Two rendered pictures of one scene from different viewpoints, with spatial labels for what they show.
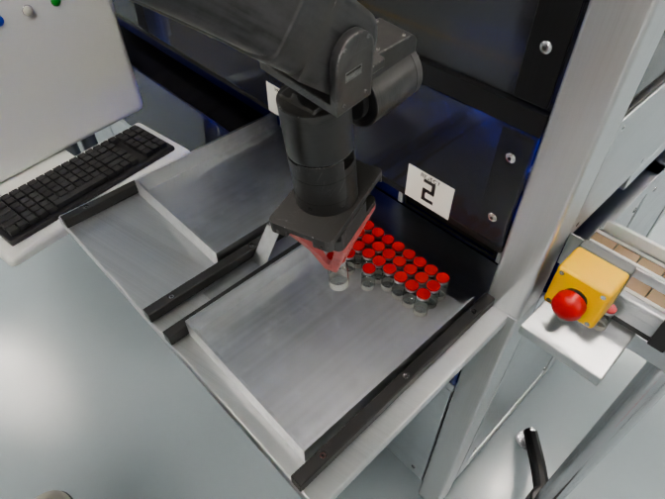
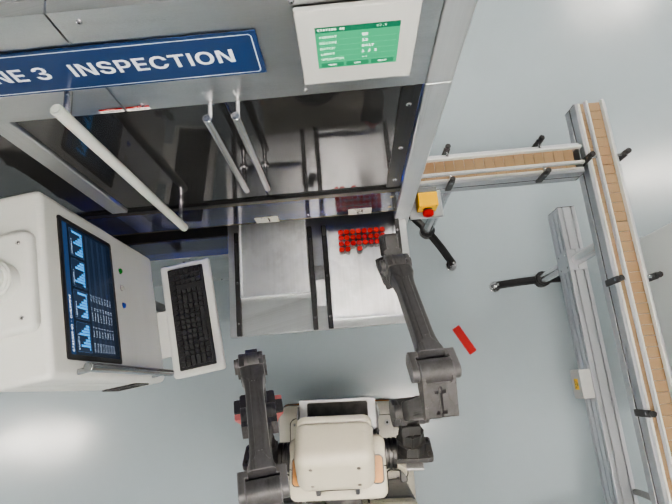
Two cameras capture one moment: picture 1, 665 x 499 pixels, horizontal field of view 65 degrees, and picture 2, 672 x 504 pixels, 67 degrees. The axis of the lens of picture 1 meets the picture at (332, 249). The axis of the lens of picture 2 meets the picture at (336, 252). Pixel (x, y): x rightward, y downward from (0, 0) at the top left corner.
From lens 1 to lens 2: 1.30 m
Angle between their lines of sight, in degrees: 33
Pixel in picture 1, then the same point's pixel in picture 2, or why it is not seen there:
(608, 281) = (434, 199)
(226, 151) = (242, 248)
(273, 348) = (359, 298)
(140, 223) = (261, 308)
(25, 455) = (231, 423)
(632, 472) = not seen: hidden behind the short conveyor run
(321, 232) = not seen: hidden behind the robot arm
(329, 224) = not seen: hidden behind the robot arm
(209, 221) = (282, 282)
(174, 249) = (287, 303)
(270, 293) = (337, 284)
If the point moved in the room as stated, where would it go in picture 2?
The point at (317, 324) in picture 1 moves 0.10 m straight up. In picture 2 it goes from (361, 278) to (361, 273)
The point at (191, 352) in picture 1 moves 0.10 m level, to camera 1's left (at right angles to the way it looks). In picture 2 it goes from (341, 324) to (324, 345)
